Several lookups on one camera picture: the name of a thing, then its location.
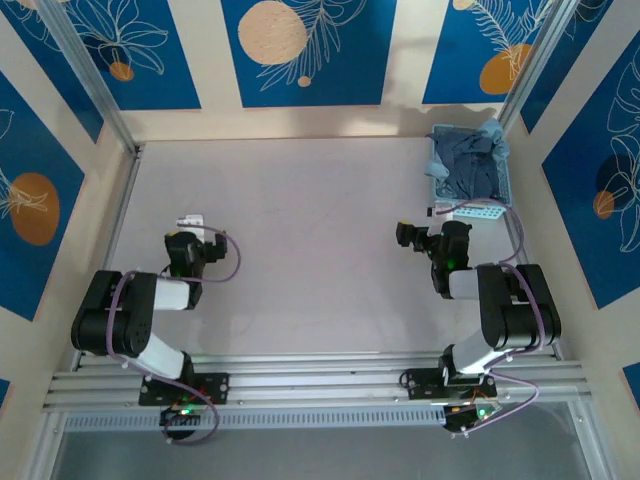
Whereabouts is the dark blue t-shirt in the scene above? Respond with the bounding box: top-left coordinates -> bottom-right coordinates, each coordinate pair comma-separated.
433,129 -> 504,202

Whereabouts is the blue poster cream circle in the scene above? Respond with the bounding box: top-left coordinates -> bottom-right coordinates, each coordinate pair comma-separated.
221,0 -> 399,109

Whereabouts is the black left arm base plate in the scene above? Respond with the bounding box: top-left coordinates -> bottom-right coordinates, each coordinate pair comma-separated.
138,372 -> 231,406

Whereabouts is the blue poster white flower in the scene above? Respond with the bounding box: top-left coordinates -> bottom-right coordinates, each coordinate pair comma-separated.
12,0 -> 202,112

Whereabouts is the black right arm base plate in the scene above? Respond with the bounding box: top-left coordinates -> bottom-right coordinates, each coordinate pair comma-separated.
403,367 -> 498,401

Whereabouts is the grey slotted cable duct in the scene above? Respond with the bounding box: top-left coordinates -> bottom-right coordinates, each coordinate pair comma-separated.
62,407 -> 451,432

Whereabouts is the blue poster large orange circle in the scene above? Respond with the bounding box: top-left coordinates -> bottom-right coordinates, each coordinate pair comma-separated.
0,69 -> 86,322

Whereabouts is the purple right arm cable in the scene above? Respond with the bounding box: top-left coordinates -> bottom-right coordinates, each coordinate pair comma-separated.
432,198 -> 547,441

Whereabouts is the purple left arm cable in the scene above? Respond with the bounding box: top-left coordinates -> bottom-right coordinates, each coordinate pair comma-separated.
107,225 -> 243,446

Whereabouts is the blue poster orange circle fern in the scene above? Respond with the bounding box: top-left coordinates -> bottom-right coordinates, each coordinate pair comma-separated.
422,0 -> 556,105

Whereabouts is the light blue plastic basket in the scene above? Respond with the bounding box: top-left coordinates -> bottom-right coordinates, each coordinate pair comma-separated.
427,123 -> 514,222

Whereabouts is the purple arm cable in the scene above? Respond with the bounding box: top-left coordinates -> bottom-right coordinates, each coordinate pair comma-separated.
107,225 -> 243,446
432,198 -> 547,441

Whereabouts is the aluminium corner post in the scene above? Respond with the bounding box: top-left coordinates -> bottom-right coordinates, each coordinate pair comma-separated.
37,0 -> 144,156
497,0 -> 584,132

